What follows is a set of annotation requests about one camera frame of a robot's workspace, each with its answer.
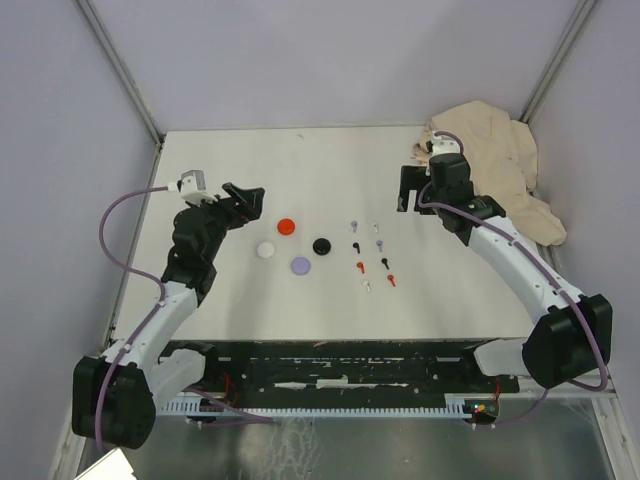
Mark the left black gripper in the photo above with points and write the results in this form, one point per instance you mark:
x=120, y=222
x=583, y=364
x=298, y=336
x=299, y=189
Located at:
x=227, y=205

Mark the red earbud case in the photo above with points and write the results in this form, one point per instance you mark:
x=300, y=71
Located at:
x=286, y=226

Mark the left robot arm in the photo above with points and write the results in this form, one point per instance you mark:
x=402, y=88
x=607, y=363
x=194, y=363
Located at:
x=116, y=395

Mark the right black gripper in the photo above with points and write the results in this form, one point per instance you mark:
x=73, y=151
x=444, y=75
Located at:
x=411, y=178

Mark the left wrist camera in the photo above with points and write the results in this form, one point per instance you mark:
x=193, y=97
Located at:
x=192, y=188

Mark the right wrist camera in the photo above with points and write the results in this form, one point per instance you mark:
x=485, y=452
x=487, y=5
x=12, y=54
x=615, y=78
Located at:
x=442, y=143

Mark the white earbud case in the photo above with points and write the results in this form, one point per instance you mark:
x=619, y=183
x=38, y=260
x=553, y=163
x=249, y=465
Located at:
x=266, y=250

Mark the purple earbud case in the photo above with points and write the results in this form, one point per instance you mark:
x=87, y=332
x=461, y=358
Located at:
x=300, y=266

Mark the black earbud case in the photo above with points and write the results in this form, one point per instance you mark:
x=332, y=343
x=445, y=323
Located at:
x=321, y=246

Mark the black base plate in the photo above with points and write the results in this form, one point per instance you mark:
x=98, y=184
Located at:
x=343, y=374

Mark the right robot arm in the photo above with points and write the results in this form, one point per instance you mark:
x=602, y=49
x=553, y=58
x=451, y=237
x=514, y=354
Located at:
x=571, y=336

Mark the beige cloth bag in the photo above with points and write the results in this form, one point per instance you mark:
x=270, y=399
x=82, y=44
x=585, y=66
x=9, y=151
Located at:
x=503, y=157

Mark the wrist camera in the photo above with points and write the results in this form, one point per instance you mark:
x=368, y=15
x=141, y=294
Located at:
x=442, y=143
x=192, y=188

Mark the white paper corner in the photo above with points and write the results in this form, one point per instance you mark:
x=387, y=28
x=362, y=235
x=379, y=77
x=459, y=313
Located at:
x=112, y=466

